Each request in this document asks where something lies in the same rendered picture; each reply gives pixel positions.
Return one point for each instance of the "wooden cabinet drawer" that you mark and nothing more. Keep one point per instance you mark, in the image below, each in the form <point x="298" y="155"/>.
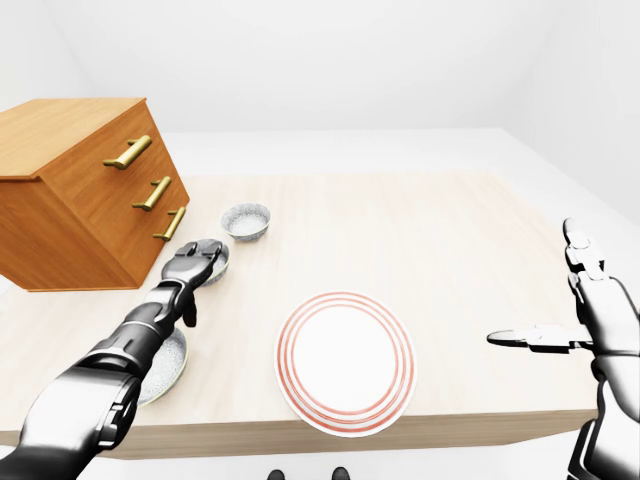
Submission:
<point x="85" y="170"/>
<point x="112" y="212"/>
<point x="142" y="250"/>

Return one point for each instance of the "wooden cabinet with drawers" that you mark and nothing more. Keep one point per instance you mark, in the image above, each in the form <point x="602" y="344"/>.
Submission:
<point x="45" y="225"/>

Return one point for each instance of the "white plate with red rings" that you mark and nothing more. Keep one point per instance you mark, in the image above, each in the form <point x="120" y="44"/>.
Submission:
<point x="345" y="362"/>

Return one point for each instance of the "small dark rounded shape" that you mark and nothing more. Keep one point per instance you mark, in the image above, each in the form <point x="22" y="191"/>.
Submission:
<point x="276" y="475"/>
<point x="340" y="474"/>

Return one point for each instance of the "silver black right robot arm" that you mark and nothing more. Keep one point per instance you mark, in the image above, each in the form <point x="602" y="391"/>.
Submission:
<point x="612" y="425"/>

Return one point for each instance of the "grey speckled patterned bowl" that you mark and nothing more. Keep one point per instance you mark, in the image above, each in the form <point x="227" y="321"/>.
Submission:
<point x="167" y="365"/>
<point x="246" y="225"/>
<point x="220" y="270"/>

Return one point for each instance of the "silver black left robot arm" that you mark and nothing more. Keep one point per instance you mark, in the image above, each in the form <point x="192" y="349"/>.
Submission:
<point x="85" y="395"/>

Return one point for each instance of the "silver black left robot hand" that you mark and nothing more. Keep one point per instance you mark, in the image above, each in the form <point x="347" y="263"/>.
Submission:
<point x="172" y="295"/>

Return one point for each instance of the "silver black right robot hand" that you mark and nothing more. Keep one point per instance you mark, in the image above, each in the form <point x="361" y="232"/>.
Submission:
<point x="607" y="315"/>

